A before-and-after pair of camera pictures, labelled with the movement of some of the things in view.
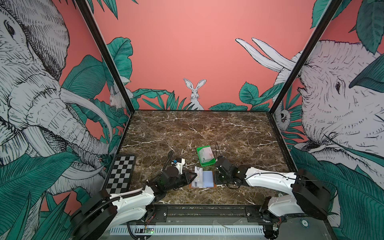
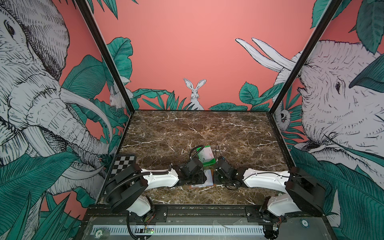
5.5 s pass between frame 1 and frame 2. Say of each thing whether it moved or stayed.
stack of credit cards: stayed
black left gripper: moved
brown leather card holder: stayed
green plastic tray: stayed
